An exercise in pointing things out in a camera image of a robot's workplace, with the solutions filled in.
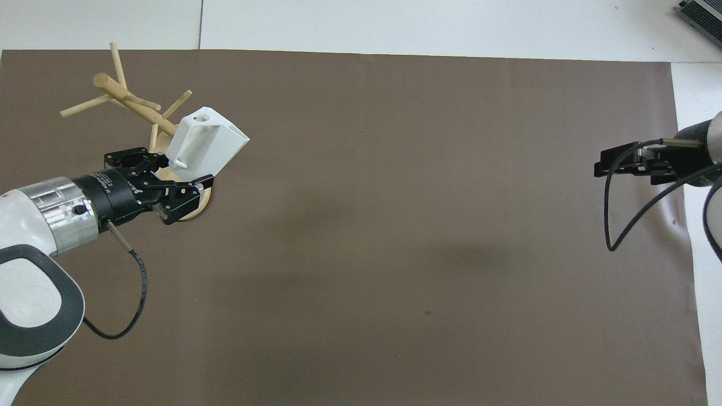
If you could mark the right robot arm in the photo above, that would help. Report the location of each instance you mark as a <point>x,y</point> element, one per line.
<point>716,146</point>

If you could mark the grey metal box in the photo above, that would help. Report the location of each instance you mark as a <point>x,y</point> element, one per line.
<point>702,17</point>

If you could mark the white cup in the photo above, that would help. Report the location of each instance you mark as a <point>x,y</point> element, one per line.
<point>206,144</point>

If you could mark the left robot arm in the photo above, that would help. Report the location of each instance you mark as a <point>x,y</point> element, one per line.
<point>39,225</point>

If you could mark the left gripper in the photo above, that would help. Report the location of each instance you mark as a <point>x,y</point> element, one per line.
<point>113,197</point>

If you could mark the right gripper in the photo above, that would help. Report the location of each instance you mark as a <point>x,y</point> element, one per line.
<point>685,160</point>

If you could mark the wooden cup rack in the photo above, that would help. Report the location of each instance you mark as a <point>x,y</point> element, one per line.
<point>132,102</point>

